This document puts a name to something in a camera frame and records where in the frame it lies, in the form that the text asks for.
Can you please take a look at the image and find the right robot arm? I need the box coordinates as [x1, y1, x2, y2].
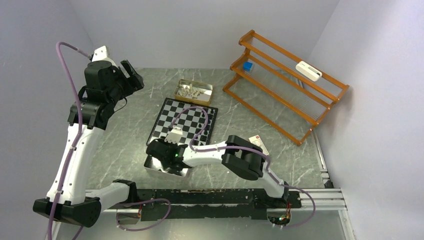
[146, 135, 289, 207]

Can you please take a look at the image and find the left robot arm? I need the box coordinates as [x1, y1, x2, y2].
[32, 60, 144, 228]

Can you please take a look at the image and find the pile of white chess pieces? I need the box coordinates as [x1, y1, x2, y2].
[176, 83, 204, 99]

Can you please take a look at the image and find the silver tin box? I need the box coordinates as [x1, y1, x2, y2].
[143, 155, 190, 179]

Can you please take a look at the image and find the black and white chessboard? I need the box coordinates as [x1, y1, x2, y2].
[146, 97, 219, 146]

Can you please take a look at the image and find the gold tin box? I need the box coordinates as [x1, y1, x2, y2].
[174, 79, 214, 106]

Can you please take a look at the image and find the small white red box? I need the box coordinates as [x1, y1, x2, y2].
[248, 134, 270, 156]

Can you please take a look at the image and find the blue cube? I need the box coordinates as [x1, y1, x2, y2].
[242, 61, 254, 73]

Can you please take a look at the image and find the orange wooden rack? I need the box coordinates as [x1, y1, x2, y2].
[222, 30, 349, 146]

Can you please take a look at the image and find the white rectangular device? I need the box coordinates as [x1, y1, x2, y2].
[295, 61, 323, 82]

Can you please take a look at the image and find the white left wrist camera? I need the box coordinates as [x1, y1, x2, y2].
[91, 45, 117, 67]

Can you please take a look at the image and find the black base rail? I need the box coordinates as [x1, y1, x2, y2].
[104, 188, 303, 222]

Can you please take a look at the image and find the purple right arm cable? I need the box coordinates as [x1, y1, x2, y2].
[168, 106, 317, 229]

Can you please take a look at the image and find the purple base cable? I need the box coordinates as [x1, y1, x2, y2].
[109, 198, 172, 233]

